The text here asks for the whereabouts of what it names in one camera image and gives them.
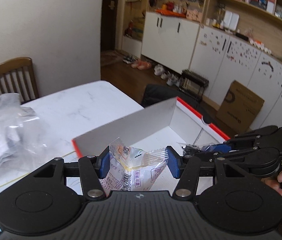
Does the clear printed snack packet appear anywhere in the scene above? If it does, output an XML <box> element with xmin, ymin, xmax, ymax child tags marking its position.
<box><xmin>100</xmin><ymin>138</ymin><xmax>169</xmax><ymax>196</ymax></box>

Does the white cabinet with shelves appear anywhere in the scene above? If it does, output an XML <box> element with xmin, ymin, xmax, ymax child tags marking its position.
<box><xmin>125</xmin><ymin>0</ymin><xmax>282</xmax><ymax>129</ymax></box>

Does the black chair back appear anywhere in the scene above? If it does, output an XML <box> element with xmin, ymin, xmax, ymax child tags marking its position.
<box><xmin>141</xmin><ymin>84</ymin><xmax>217</xmax><ymax>125</ymax></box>

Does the brown wooden chair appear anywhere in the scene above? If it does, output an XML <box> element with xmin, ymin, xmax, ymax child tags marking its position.
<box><xmin>0</xmin><ymin>57</ymin><xmax>39</xmax><ymax>103</ymax></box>

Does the red and white cardboard box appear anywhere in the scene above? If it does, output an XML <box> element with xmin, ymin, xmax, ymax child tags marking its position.
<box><xmin>73</xmin><ymin>98</ymin><xmax>229</xmax><ymax>194</ymax></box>

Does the clear bag of black parts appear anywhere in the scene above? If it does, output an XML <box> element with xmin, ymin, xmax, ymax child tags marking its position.
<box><xmin>178</xmin><ymin>142</ymin><xmax>208</xmax><ymax>156</ymax></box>

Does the black wire shoe rack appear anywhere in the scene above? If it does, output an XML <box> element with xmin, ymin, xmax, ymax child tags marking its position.
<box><xmin>179</xmin><ymin>69</ymin><xmax>209</xmax><ymax>103</ymax></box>

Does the brown cardboard sheet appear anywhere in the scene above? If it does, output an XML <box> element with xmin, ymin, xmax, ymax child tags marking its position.
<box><xmin>217</xmin><ymin>80</ymin><xmax>264</xmax><ymax>133</ymax></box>

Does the crumpled clear plastic bag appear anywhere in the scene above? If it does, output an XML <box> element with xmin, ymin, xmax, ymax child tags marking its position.
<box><xmin>0</xmin><ymin>93</ymin><xmax>52</xmax><ymax>172</ymax></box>

